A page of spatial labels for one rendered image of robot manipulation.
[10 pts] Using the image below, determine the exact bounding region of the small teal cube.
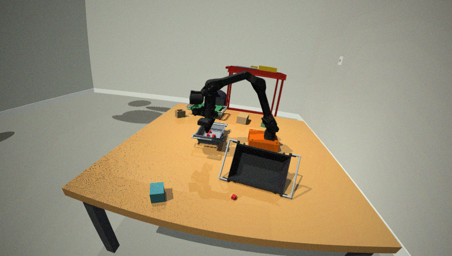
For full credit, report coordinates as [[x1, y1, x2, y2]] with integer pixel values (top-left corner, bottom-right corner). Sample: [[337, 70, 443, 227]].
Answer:
[[150, 182, 165, 203]]

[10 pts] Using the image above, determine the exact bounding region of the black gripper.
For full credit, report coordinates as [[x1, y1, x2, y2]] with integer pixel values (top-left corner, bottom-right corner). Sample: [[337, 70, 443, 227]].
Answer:
[[197, 105, 218, 133]]

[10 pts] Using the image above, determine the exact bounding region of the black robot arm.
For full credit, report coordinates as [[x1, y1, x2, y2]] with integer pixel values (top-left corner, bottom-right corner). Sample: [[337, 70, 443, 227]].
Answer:
[[189, 70, 279, 141]]

